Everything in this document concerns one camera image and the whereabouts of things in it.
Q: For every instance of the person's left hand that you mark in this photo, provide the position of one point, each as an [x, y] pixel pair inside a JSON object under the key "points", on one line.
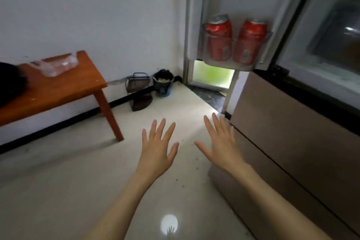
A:
{"points": [[154, 155]]}

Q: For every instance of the person's right hand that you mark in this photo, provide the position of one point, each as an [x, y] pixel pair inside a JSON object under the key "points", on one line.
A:
{"points": [[225, 152]]}

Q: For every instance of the silver pink refrigerator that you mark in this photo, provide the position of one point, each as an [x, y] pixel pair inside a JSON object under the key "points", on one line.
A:
{"points": [[281, 124]]}

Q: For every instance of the red can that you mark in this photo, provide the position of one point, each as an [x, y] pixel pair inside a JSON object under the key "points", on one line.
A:
{"points": [[253, 30], [219, 27]]}

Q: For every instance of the clear plastic bag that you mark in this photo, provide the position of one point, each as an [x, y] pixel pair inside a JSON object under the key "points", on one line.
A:
{"points": [[56, 65]]}

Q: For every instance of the large black plastic bag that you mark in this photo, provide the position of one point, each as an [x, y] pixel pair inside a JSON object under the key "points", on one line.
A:
{"points": [[11, 82]]}

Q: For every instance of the person's left forearm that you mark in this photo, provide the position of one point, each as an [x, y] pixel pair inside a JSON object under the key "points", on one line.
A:
{"points": [[121, 209]]}

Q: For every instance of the dark brown dustpan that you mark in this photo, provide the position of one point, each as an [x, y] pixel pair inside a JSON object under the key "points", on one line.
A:
{"points": [[142, 103]]}

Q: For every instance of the black trash bag bin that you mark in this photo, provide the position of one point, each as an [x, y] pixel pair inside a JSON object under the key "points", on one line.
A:
{"points": [[163, 83]]}

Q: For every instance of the frosted glass door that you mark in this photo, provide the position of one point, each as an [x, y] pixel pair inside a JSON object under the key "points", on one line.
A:
{"points": [[213, 75]]}

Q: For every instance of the clear door bin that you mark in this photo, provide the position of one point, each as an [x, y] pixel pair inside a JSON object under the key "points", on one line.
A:
{"points": [[225, 64]]}

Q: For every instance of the brown wooden table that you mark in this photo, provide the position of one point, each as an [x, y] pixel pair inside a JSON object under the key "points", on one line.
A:
{"points": [[56, 90]]}

